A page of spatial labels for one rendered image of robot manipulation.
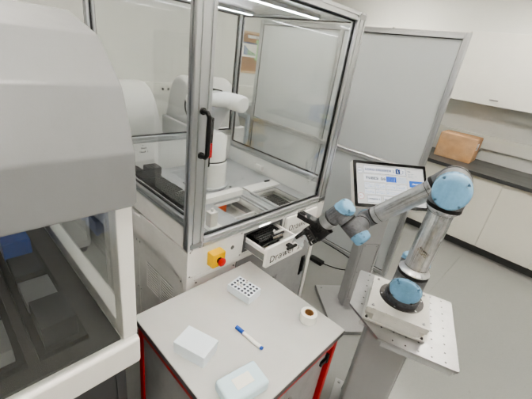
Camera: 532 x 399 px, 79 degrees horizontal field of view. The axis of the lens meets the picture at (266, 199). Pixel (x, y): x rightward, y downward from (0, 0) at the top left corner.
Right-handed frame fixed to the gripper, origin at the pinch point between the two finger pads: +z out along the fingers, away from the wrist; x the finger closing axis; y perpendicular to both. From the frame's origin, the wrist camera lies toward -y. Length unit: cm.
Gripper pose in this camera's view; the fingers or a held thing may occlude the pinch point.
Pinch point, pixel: (295, 238)
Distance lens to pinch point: 156.3
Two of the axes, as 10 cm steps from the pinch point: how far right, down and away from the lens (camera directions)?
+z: -5.2, 5.2, 6.8
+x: 6.9, -2.2, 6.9
